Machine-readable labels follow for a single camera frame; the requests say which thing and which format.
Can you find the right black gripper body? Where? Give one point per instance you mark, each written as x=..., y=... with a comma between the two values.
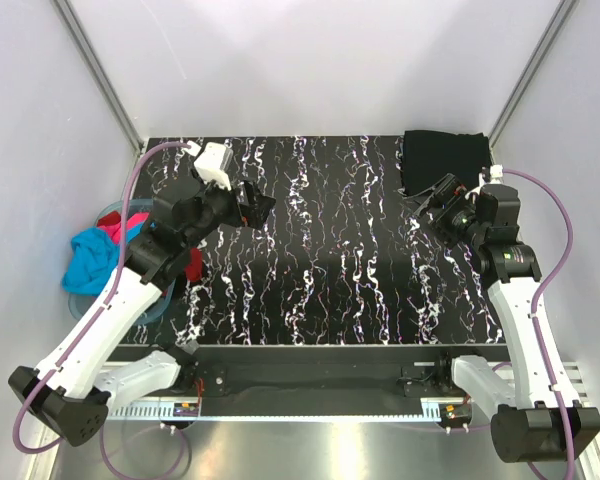
x=440, y=200

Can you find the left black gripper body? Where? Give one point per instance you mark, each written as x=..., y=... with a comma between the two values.
x=245, y=205

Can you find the blue t shirt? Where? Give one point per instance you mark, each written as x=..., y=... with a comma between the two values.
x=95, y=256

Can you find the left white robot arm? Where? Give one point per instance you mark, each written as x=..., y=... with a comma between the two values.
x=67, y=391

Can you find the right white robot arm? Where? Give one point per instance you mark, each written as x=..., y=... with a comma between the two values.
x=539, y=416

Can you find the folded black t shirt stack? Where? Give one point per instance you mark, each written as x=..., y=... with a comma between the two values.
x=428, y=155

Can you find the dark red t shirt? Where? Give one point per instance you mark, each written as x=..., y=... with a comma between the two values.
x=111, y=225

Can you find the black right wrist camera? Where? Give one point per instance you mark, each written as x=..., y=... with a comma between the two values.
x=498, y=205

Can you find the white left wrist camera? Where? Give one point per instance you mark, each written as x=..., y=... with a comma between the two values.
x=211, y=162

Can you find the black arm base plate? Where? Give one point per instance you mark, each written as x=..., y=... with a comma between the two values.
x=226, y=370

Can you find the aluminium rail frame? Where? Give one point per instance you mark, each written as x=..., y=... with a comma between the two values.
x=300, y=407

